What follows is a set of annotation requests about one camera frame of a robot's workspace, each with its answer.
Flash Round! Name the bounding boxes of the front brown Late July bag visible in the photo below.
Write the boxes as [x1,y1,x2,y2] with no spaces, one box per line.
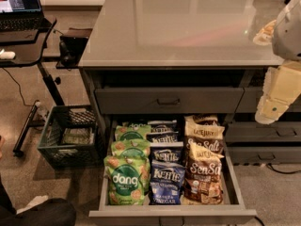
[182,142,223,205]

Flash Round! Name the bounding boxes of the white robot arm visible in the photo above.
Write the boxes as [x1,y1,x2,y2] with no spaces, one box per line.
[253,0,301,124]

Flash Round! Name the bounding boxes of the grey right top drawer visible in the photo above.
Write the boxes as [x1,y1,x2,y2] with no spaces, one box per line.
[237,87,301,113]

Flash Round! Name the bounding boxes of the rear green Dang bag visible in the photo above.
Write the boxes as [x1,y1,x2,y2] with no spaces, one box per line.
[122,121,148,128]

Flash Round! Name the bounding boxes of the grey cabinet counter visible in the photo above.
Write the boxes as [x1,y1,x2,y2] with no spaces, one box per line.
[78,0,301,165]

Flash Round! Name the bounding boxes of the grey right lower drawers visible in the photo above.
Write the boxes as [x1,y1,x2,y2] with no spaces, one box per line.
[225,121,301,164]

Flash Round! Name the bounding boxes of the green dang bag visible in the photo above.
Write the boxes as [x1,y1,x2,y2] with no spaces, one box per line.
[115,125,151,141]
[111,138,151,158]
[122,121,148,128]
[104,155,151,205]

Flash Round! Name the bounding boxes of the front green Dang bag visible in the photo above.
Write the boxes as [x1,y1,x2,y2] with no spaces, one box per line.
[104,155,151,205]

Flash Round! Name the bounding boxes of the dark green plastic crate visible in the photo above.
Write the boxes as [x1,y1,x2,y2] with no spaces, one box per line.
[37,105,103,170]

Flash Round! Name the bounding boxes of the black laptop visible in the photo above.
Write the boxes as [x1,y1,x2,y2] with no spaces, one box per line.
[0,0,44,32]

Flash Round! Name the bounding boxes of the blue kettle chip bag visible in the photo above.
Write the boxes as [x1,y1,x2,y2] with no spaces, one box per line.
[150,160,185,205]
[148,120,177,133]
[150,142,183,163]
[146,132,178,143]

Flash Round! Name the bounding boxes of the black floor cable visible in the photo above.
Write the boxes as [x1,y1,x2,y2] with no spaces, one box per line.
[1,67,32,107]

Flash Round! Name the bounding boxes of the person's dark trouser leg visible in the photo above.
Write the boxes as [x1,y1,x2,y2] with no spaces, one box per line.
[0,179,76,226]

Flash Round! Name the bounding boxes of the rear brown Late July bag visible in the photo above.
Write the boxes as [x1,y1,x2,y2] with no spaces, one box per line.
[185,114,218,126]

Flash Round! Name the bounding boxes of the black standing desk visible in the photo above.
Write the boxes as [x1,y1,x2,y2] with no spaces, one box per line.
[0,16,64,157]

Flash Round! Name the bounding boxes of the brown late july bag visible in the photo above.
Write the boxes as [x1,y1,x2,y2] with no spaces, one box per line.
[182,142,223,205]
[184,121,225,159]
[185,114,218,126]

